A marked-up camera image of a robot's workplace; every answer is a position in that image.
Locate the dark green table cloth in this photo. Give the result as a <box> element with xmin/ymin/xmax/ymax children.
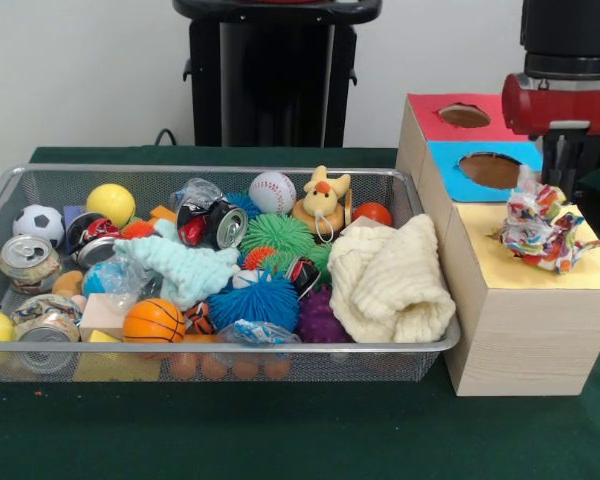
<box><xmin>0</xmin><ymin>144</ymin><xmax>600</xmax><ymax>480</ymax></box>

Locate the green spiky puffer ball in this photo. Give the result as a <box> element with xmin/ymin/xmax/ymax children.
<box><xmin>239</xmin><ymin>213</ymin><xmax>317</xmax><ymax>256</ymax></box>

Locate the yellow plush chick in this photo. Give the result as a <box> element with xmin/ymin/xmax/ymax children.
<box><xmin>292</xmin><ymin>165</ymin><xmax>354</xmax><ymax>239</ymax></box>

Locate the polka dot cloth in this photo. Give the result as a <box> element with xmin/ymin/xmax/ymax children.
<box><xmin>497</xmin><ymin>164</ymin><xmax>600</xmax><ymax>276</ymax></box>

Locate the yellow ball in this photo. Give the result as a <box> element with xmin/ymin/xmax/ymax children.
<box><xmin>85</xmin><ymin>183</ymin><xmax>137</xmax><ymax>230</ymax></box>

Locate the red orange ball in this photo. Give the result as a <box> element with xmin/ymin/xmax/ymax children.
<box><xmin>353</xmin><ymin>202</ymin><xmax>394</xmax><ymax>229</ymax></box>

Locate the orange toy basketball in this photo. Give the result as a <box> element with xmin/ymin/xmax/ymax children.
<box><xmin>123</xmin><ymin>298</ymin><xmax>187</xmax><ymax>345</ymax></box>

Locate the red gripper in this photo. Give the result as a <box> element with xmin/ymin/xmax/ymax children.
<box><xmin>501</xmin><ymin>73</ymin><xmax>600</xmax><ymax>201</ymax></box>

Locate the white toy baseball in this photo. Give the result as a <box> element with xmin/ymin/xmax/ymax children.
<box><xmin>249</xmin><ymin>171</ymin><xmax>299</xmax><ymax>216</ymax></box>

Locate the silver mesh bin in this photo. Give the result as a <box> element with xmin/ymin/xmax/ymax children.
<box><xmin>0</xmin><ymin>164</ymin><xmax>462</xmax><ymax>384</ymax></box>

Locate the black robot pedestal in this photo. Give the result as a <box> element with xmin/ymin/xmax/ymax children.
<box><xmin>172</xmin><ymin>0</ymin><xmax>387</xmax><ymax>148</ymax></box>

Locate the blue spiky puffer ball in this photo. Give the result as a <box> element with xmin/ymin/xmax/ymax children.
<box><xmin>207</xmin><ymin>269</ymin><xmax>301</xmax><ymax>334</ymax></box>

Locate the light blue muslin cloth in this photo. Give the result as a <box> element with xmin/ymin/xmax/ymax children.
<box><xmin>112</xmin><ymin>218</ymin><xmax>242</xmax><ymax>312</ymax></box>

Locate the cream muslin cloth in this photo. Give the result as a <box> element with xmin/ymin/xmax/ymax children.
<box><xmin>328</xmin><ymin>213</ymin><xmax>457</xmax><ymax>345</ymax></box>

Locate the black white soccer ball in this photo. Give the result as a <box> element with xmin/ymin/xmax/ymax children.
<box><xmin>12</xmin><ymin>204</ymin><xmax>66</xmax><ymax>249</ymax></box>

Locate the wooden box with three holes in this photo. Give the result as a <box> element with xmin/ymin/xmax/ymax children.
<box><xmin>396</xmin><ymin>92</ymin><xmax>600</xmax><ymax>397</ymax></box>

